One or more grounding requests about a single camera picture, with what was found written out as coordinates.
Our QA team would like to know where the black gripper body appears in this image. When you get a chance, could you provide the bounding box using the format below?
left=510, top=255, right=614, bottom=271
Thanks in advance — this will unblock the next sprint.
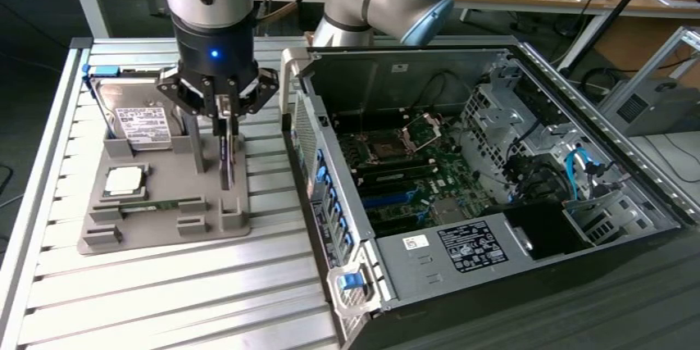
left=174, top=21, right=260, bottom=80

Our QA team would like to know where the green expansion card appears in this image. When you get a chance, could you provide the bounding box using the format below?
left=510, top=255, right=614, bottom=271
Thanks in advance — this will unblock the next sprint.
left=216, top=93, right=243, bottom=192

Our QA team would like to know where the open grey PC case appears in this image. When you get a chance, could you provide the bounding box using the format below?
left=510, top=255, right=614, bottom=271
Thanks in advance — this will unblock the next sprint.
left=279, top=35, right=700, bottom=350

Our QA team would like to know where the grey plastic parts rack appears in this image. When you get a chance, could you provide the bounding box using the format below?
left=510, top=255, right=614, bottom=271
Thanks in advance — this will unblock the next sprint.
left=76, top=93, right=254, bottom=256

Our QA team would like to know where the silver CPU chip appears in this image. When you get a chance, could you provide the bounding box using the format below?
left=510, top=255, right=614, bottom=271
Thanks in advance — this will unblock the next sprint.
left=102, top=166, right=148, bottom=198

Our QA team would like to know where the CPU socket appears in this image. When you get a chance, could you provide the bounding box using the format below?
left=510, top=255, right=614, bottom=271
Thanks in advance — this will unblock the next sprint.
left=364, top=132, right=418, bottom=162

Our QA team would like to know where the green RAM stick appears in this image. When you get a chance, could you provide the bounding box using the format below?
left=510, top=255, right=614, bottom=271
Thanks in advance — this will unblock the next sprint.
left=119, top=198, right=182, bottom=212

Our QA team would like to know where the metal socket cover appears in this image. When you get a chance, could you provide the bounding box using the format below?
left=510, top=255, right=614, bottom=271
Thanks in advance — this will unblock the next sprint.
left=402, top=114, right=444, bottom=150

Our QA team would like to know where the black RAM stick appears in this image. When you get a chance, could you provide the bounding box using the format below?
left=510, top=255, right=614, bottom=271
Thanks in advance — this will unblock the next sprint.
left=356, top=164, right=439, bottom=186

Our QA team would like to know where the green motherboard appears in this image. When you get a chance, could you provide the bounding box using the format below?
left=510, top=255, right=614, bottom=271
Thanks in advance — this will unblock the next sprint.
left=334, top=118, right=496, bottom=241

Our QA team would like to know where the metal drive cage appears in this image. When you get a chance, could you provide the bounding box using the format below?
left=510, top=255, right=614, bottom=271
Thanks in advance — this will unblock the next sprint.
left=458, top=58, right=590, bottom=170

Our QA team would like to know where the blue case release latch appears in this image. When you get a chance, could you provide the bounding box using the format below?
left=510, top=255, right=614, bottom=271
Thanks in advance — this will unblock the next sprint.
left=336, top=273, right=367, bottom=293

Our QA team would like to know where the grey power supply unit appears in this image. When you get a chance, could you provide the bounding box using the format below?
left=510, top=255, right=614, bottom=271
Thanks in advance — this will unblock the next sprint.
left=375, top=218, right=535, bottom=302

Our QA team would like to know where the black stand pole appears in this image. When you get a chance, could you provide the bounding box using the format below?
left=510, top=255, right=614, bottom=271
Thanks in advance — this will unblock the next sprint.
left=558, top=0, right=672, bottom=79

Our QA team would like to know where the grey disk bay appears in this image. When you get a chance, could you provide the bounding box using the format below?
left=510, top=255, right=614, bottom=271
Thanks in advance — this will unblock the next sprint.
left=562, top=190, right=683, bottom=249

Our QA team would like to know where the grey computer tower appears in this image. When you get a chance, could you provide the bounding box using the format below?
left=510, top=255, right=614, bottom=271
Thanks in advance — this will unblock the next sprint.
left=599, top=77, right=700, bottom=138

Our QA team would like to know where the hard disk with blue bracket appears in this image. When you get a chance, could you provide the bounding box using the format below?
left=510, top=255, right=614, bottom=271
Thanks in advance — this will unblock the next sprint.
left=80, top=63, right=191, bottom=152

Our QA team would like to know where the black wire bundle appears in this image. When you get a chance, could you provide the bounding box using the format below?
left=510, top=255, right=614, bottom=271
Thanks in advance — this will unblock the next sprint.
left=500, top=152, right=574, bottom=206

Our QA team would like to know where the light blue disk wire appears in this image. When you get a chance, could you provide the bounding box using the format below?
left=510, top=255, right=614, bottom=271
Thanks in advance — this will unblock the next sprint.
left=564, top=145, right=598, bottom=206

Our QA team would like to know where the aluminium profile frame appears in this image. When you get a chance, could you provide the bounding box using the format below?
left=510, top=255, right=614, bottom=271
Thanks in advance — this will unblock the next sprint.
left=595, top=25, right=700, bottom=113

